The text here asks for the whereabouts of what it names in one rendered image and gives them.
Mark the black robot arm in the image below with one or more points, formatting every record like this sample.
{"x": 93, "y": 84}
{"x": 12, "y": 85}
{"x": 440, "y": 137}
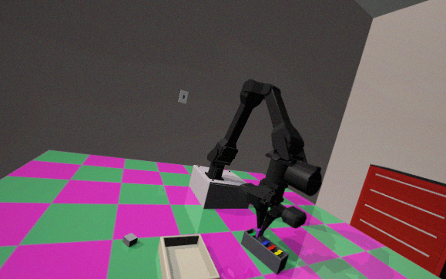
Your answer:
{"x": 288, "y": 160}

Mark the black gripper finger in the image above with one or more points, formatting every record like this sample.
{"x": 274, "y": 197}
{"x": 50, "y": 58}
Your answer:
{"x": 270, "y": 218}
{"x": 261, "y": 216}

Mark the violet fuse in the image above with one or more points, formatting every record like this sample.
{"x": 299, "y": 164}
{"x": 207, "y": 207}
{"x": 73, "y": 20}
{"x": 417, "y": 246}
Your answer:
{"x": 259, "y": 233}

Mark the beige shallow tray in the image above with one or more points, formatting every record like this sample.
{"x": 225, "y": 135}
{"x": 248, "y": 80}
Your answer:
{"x": 186, "y": 257}

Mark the blue fuse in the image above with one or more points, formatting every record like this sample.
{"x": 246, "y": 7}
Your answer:
{"x": 266, "y": 243}

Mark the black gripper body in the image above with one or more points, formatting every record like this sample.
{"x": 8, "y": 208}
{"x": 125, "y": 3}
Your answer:
{"x": 292, "y": 216}

